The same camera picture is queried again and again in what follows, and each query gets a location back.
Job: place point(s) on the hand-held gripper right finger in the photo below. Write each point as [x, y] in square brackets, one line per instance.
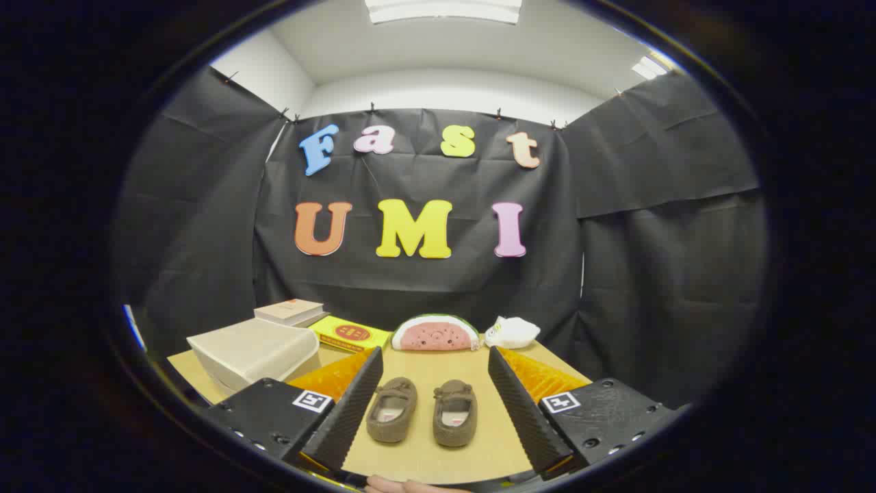
[523, 418]

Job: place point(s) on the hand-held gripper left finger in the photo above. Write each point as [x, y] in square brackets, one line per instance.
[349, 418]

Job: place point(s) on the brown suede shoe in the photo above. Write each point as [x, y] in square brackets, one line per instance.
[391, 396]
[455, 397]

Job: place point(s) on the cream fabric storage box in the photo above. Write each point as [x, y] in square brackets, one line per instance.
[253, 349]

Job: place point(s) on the yellow book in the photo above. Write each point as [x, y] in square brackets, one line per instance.
[342, 334]

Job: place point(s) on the white plush toy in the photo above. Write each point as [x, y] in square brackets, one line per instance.
[513, 333]

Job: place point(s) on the grey book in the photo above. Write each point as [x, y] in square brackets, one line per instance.
[316, 318]

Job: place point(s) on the watermelon plush toy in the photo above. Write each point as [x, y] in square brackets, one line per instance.
[434, 335]

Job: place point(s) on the beige book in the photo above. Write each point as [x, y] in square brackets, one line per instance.
[287, 309]

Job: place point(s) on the black backdrop cloth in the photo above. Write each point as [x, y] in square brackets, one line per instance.
[410, 287]

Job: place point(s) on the small ceiling light panel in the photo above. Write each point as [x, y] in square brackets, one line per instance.
[647, 68]

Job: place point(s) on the large ceiling light panel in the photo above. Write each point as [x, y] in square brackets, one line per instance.
[445, 10]

